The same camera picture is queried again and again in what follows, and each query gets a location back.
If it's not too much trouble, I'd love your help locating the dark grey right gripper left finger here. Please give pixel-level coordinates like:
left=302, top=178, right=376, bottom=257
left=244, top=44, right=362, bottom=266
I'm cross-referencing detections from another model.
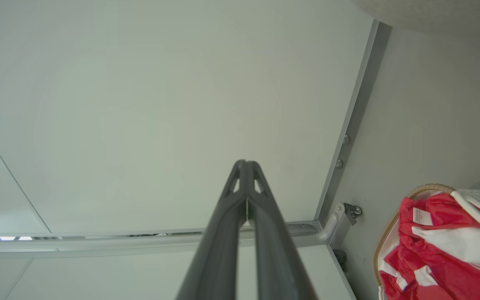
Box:
left=176, top=160, right=248, bottom=300

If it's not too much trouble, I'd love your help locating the grey metal table frame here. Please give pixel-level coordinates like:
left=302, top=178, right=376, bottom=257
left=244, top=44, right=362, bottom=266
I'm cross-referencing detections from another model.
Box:
left=0, top=19, right=393, bottom=300

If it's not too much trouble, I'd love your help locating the red and white garment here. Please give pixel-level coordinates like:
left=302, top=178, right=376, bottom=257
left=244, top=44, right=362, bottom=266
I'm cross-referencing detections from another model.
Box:
left=378, top=192, right=480, bottom=300

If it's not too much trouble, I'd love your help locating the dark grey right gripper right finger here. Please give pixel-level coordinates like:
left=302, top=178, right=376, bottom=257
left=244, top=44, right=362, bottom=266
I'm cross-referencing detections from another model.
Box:
left=246, top=160, right=318, bottom=300

